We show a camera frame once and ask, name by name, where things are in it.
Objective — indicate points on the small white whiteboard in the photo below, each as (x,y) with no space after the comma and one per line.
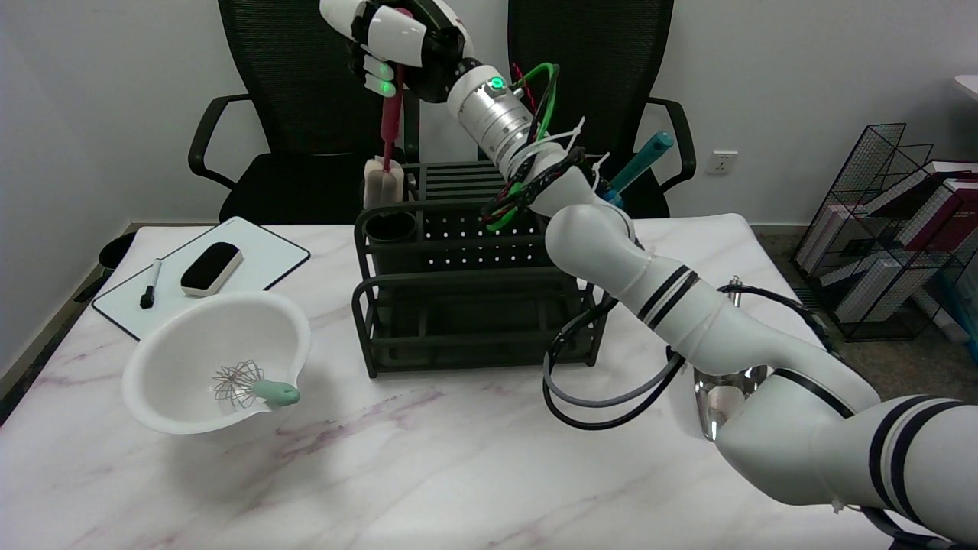
(260,256)

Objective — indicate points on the black mesh office chair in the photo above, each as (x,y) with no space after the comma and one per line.
(611,61)
(290,84)

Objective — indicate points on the black whiteboard marker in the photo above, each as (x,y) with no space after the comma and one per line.
(150,286)

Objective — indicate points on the white table corner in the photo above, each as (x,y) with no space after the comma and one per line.
(969,84)

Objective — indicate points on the pink sponge bottle brush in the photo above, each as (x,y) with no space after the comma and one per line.
(391,126)

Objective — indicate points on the white wall power outlet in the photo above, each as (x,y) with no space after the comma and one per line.
(721,162)

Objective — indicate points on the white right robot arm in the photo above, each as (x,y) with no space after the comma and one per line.
(688,313)

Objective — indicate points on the black whiteboard eraser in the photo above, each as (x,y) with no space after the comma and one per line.
(210,267)

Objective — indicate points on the teal bottle brush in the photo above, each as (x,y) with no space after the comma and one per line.
(642,164)

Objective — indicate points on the white book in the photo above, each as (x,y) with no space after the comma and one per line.
(871,286)

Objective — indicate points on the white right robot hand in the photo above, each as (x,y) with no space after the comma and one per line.
(428,46)

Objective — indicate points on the dark green dish rack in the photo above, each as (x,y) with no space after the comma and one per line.
(458,321)

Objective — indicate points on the dark maroon book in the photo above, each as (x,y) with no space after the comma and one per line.
(951,210)

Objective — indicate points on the shiny metal scoop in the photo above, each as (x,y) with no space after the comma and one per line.
(718,405)

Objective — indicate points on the white plastic mixing bowl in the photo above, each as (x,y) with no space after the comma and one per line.
(191,344)

